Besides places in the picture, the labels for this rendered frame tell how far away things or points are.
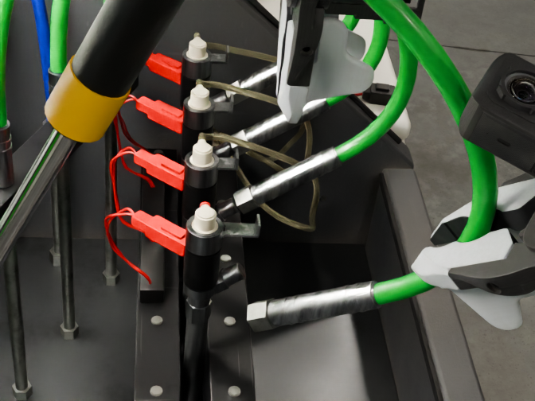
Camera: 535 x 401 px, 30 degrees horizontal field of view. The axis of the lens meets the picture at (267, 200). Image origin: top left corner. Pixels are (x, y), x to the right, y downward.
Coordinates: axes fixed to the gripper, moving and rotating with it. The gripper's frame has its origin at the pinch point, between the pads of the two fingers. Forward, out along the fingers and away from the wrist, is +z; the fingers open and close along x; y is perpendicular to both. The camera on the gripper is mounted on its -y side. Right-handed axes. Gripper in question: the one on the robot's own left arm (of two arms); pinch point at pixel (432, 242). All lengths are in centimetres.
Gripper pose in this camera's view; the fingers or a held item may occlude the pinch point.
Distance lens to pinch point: 61.1
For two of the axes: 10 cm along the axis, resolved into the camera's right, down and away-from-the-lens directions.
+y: 6.3, 7.2, 2.9
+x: 5.3, -6.7, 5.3
